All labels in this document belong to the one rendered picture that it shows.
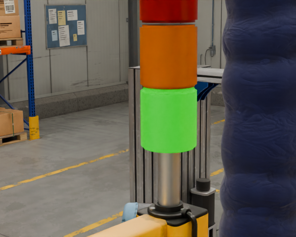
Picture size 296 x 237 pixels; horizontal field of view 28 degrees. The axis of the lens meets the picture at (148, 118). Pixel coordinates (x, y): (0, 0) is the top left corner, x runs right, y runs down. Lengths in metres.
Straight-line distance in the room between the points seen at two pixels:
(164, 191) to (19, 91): 11.37
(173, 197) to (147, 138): 0.06
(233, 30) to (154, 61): 0.94
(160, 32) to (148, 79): 0.04
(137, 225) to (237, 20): 0.97
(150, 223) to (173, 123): 0.09
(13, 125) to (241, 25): 8.82
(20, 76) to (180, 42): 11.40
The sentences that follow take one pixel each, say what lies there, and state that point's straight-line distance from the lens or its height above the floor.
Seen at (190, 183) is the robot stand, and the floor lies 1.55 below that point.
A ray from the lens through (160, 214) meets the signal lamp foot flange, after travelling 0.53.
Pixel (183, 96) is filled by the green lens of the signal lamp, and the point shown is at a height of 2.21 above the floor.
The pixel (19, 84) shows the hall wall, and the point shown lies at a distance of 11.86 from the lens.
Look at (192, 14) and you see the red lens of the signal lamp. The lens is 0.50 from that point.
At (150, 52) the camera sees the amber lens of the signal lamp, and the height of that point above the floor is 2.25.
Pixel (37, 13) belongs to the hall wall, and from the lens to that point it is 12.12.
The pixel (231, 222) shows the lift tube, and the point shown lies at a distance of 1.52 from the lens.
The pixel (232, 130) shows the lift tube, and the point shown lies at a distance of 1.46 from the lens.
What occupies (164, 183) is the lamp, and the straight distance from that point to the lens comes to 0.53.
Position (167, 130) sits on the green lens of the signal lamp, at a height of 2.18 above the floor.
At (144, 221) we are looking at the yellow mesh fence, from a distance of 0.52.
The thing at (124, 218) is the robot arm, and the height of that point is 1.59.
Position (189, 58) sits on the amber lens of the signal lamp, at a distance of 0.50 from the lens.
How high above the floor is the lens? 2.29
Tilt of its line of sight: 11 degrees down
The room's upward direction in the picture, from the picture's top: straight up
